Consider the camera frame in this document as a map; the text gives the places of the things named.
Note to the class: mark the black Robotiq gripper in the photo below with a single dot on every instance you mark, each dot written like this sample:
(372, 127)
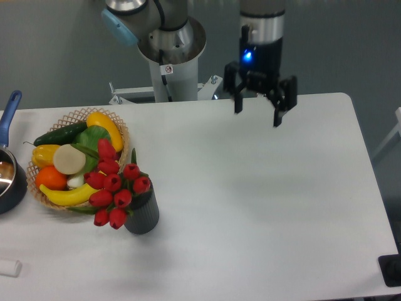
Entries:
(258, 71)

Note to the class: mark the red tulip bouquet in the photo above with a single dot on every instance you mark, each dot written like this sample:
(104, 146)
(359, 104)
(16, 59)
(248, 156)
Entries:
(116, 192)

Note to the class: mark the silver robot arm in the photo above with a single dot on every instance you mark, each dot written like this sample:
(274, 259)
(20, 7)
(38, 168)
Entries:
(172, 42)

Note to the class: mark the dark grey ribbed vase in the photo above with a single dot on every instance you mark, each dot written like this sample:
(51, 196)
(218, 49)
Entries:
(145, 213)

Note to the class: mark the yellow squash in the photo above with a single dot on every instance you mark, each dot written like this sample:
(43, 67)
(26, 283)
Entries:
(102, 120)

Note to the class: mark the woven wicker basket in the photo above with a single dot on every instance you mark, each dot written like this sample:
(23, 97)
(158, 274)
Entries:
(50, 120)

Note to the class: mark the green bok choy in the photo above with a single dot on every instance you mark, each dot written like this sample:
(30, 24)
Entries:
(88, 139)

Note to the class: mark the green cucumber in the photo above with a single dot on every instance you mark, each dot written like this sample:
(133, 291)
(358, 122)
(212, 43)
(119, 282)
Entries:
(60, 136)

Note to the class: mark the beige round radish slice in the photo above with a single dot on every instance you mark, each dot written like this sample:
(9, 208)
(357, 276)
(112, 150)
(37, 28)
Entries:
(68, 160)

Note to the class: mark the yellow banana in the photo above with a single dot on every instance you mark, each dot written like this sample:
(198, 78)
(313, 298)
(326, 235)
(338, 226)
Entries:
(69, 198)

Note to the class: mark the black box at edge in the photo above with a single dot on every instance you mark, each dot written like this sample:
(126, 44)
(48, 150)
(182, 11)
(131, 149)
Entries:
(390, 269)

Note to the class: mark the yellow bell pepper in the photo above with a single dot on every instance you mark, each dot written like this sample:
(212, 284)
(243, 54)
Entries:
(42, 155)

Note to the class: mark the orange fruit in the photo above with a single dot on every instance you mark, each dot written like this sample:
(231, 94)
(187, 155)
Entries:
(51, 178)

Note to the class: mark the white cylinder object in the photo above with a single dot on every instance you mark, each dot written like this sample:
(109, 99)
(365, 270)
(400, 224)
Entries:
(10, 268)

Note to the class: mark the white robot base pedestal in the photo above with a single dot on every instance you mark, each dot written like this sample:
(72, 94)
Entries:
(170, 83)

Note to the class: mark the white frame at right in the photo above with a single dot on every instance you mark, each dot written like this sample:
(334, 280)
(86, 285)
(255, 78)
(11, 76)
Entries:
(389, 141)

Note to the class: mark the blue handled saucepan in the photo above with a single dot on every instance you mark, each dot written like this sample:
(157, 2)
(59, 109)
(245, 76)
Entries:
(13, 178)

